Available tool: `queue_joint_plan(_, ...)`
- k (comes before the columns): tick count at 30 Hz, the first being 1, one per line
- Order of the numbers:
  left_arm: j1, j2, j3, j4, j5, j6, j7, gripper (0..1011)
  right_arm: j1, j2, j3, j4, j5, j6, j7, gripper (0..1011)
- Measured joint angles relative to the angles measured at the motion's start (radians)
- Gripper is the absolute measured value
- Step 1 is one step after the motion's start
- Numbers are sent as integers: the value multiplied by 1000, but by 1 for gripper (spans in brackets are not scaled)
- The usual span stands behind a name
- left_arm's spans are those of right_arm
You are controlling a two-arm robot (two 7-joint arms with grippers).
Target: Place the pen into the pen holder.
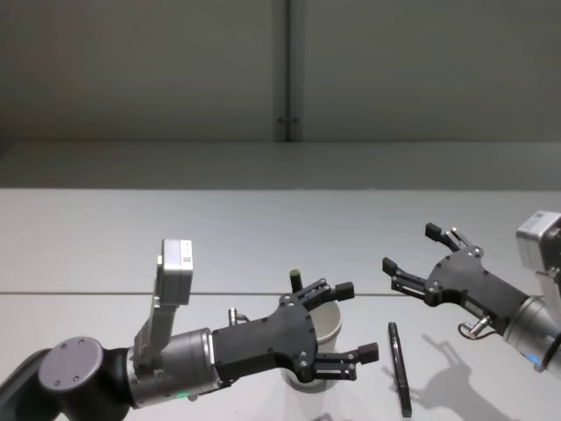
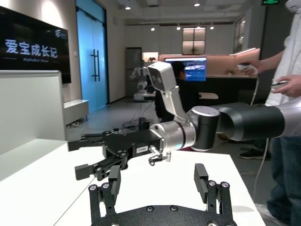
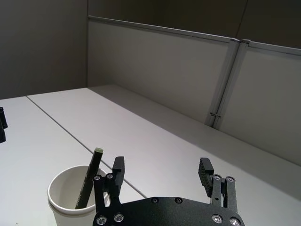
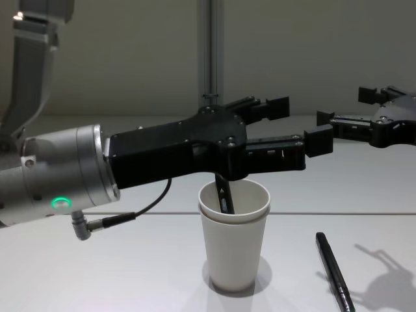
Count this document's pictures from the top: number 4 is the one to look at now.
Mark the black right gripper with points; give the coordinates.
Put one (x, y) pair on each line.
(398, 126)

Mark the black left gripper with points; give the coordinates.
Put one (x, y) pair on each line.
(182, 152)

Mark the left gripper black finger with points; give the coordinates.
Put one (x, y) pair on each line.
(292, 156)
(276, 107)

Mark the silver and grey left robot arm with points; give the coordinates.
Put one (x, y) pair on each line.
(55, 169)

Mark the white paper cup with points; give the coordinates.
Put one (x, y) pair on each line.
(250, 198)
(234, 256)

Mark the black pen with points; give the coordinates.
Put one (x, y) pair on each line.
(333, 269)
(226, 198)

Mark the grey striped post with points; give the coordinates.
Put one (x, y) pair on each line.
(211, 48)

